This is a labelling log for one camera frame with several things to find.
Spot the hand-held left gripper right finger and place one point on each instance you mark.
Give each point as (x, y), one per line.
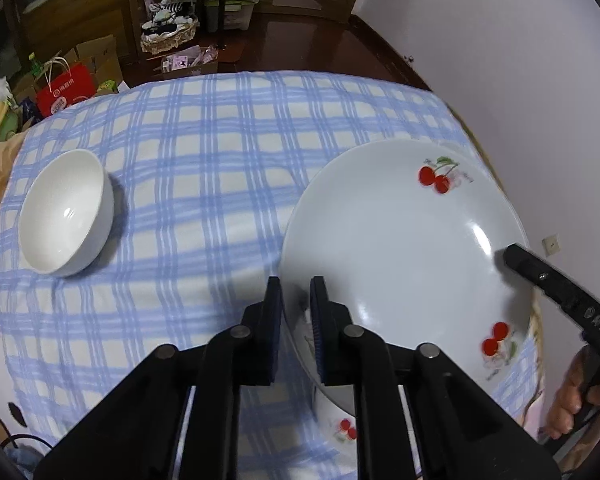
(320, 332)

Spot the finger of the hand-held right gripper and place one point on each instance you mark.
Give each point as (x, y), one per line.
(537, 272)

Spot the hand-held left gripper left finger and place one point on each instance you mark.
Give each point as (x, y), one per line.
(275, 332)

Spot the white cherry print plate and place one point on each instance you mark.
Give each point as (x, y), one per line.
(337, 420)
(390, 250)

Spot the person's right hand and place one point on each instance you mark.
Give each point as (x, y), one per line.
(562, 405)

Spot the blue checked cloth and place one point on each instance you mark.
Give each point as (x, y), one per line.
(205, 160)

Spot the plain white bowl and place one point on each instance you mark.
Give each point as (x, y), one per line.
(65, 210)

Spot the brown floor mat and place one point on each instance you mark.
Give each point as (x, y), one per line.
(231, 52)

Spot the box of pink packets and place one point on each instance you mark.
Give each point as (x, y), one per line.
(190, 60)

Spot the small green box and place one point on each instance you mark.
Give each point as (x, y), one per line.
(107, 86)

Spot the wicker basket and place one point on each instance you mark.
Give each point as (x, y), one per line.
(170, 40)

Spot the red paper bag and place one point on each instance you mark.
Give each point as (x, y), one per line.
(65, 92)

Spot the clear storage box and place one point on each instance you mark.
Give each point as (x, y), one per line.
(235, 12)

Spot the cardboard box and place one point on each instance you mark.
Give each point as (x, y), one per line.
(100, 57)

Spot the pile of socks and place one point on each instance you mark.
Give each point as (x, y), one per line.
(167, 12)

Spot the green bottle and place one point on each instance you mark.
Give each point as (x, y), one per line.
(34, 62)

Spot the wall socket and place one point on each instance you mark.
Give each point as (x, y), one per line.
(551, 244)

